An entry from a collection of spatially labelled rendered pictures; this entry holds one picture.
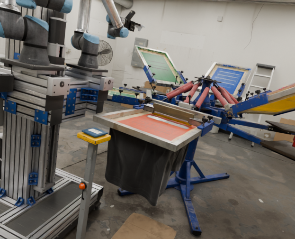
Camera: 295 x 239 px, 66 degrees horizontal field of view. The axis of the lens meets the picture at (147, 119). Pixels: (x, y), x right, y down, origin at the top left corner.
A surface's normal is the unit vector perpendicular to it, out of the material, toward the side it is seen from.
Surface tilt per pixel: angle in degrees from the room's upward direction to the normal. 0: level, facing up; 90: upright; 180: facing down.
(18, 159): 90
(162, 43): 90
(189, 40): 90
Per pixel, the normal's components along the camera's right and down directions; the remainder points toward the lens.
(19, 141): -0.35, 0.17
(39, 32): 0.67, 0.31
